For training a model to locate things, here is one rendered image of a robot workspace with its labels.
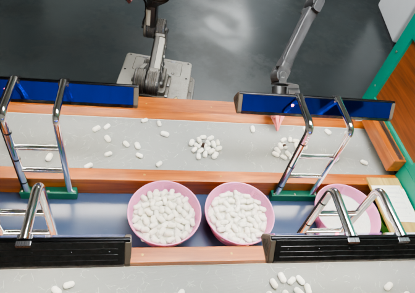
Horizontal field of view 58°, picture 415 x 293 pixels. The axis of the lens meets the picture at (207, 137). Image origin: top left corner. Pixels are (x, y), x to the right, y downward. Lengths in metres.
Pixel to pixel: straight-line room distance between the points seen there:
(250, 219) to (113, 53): 2.23
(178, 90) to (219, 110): 0.56
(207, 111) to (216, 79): 1.44
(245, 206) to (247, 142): 0.34
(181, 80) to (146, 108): 0.67
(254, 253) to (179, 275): 0.27
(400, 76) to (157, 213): 1.22
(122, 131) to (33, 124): 0.36
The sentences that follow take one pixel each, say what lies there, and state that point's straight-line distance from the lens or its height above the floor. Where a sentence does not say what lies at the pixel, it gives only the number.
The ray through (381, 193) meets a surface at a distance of 1.24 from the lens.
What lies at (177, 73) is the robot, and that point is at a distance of 2.39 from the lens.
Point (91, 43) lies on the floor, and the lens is 3.44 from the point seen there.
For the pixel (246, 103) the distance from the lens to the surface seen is 1.35.
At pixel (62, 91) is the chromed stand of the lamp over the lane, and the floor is 1.12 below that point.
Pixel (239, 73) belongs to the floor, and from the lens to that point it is 3.30.
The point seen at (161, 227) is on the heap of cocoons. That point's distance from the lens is 1.39.
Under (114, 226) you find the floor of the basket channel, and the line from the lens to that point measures 1.46.
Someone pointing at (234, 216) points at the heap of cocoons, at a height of 0.74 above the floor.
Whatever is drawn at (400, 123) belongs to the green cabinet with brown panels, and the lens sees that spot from 1.87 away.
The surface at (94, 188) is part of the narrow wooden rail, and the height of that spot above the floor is 0.71.
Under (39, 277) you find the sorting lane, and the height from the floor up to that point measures 0.74.
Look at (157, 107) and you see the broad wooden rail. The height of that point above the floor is 0.76.
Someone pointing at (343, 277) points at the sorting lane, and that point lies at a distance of 1.49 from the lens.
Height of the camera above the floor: 1.96
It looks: 47 degrees down
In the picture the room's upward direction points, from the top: 13 degrees clockwise
